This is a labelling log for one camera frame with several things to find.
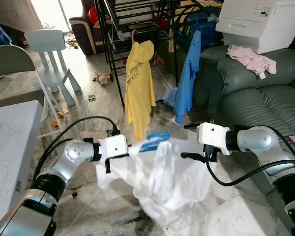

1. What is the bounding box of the white shirt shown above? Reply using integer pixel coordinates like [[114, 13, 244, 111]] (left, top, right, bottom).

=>
[[95, 138, 227, 229]]

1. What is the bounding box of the short black left arm cable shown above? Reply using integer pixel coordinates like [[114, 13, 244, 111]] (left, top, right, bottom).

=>
[[37, 139, 72, 177]]

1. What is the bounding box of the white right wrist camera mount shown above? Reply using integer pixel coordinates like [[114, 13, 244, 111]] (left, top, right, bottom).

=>
[[197, 122, 232, 156]]

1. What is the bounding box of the black drying rack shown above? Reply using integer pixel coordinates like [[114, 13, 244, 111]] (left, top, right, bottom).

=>
[[93, 0, 227, 108]]

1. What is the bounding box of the white plastic appliance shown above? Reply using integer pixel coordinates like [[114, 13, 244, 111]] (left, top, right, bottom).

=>
[[215, 0, 295, 54]]

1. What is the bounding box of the grey folding chair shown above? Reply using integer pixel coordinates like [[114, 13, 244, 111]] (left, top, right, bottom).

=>
[[0, 45, 64, 138]]

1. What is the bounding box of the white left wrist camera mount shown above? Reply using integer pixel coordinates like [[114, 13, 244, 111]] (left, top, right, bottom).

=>
[[98, 134, 129, 160]]

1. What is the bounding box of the blue plastic hanger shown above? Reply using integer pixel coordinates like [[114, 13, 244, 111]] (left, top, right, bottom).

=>
[[139, 131, 172, 152]]

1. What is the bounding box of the pale blue child chair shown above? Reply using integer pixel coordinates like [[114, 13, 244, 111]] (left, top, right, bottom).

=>
[[25, 29, 82, 107]]

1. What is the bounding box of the red cushion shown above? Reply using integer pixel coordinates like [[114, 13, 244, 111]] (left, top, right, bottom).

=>
[[87, 7, 99, 25]]

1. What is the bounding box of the white folding table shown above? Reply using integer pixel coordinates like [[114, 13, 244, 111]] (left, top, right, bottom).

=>
[[0, 101, 44, 232]]

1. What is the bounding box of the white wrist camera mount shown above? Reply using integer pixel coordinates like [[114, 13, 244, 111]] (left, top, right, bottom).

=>
[[197, 122, 232, 156], [98, 134, 129, 160]]

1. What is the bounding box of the grey green leather sofa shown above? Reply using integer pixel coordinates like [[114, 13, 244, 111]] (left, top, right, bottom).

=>
[[194, 20, 295, 143]]

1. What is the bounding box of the purple armchair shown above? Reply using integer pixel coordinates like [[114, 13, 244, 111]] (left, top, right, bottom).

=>
[[69, 0, 109, 56]]

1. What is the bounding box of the blue shirt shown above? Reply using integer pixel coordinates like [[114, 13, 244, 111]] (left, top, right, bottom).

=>
[[162, 30, 202, 125]]

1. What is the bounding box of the yellow shirt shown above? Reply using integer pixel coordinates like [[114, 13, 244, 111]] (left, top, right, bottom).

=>
[[124, 40, 157, 142]]

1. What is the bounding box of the pink garment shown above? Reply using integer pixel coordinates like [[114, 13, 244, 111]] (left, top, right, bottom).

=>
[[227, 44, 277, 79]]

